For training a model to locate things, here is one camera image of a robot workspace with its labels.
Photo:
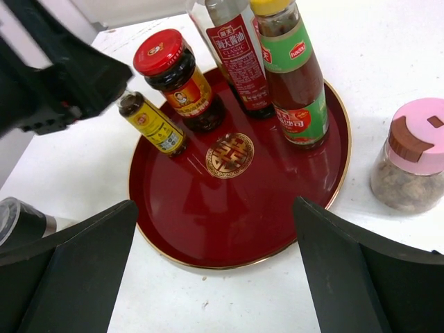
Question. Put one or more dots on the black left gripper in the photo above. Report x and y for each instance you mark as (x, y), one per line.
(80, 84)

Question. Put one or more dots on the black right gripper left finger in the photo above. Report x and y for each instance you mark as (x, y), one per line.
(68, 281)

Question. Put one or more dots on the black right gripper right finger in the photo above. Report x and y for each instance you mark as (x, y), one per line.
(363, 282)

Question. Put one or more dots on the yellow label gold cap bottle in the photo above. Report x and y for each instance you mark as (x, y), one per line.
(152, 123)

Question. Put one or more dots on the red lid chili sauce jar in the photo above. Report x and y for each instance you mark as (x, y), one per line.
(168, 65)

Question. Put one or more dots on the tall dark bottle red label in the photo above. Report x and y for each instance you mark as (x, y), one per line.
(228, 29)

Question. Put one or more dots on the yellow cap red sauce bottle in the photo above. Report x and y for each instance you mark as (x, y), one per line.
(294, 77)

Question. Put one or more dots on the clear grinder with black top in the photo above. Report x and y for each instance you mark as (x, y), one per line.
(22, 224)

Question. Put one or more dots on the pink lid spice jar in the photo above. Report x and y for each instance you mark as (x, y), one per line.
(408, 172)

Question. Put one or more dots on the red round lacquer tray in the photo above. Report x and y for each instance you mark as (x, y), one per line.
(226, 201)

